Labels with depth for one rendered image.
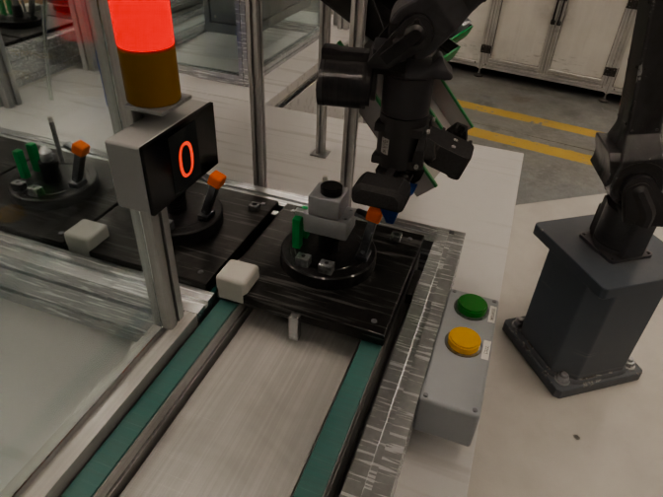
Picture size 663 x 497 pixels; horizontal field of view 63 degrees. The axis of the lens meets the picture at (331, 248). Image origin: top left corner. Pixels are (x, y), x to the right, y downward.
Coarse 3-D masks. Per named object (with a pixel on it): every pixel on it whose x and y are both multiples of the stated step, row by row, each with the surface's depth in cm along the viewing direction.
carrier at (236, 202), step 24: (192, 192) 89; (240, 192) 94; (168, 216) 83; (192, 216) 84; (216, 216) 84; (240, 216) 88; (264, 216) 88; (192, 240) 81; (216, 240) 82; (240, 240) 82; (192, 264) 77; (216, 264) 77
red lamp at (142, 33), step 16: (112, 0) 44; (128, 0) 43; (144, 0) 44; (160, 0) 45; (112, 16) 45; (128, 16) 44; (144, 16) 44; (160, 16) 45; (128, 32) 45; (144, 32) 45; (160, 32) 46; (128, 48) 46; (144, 48) 46; (160, 48) 46
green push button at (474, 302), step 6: (468, 294) 74; (474, 294) 74; (462, 300) 73; (468, 300) 73; (474, 300) 73; (480, 300) 73; (462, 306) 72; (468, 306) 72; (474, 306) 72; (480, 306) 72; (486, 306) 73; (462, 312) 72; (468, 312) 72; (474, 312) 72; (480, 312) 72; (474, 318) 72
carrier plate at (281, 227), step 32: (288, 224) 86; (256, 256) 79; (384, 256) 81; (416, 256) 82; (256, 288) 74; (288, 288) 74; (352, 288) 74; (384, 288) 75; (320, 320) 70; (352, 320) 69; (384, 320) 70
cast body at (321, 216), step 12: (312, 192) 72; (324, 192) 72; (336, 192) 71; (348, 192) 74; (312, 204) 72; (324, 204) 72; (336, 204) 71; (312, 216) 73; (324, 216) 73; (336, 216) 72; (348, 216) 74; (312, 228) 75; (324, 228) 74; (336, 228) 73; (348, 228) 74
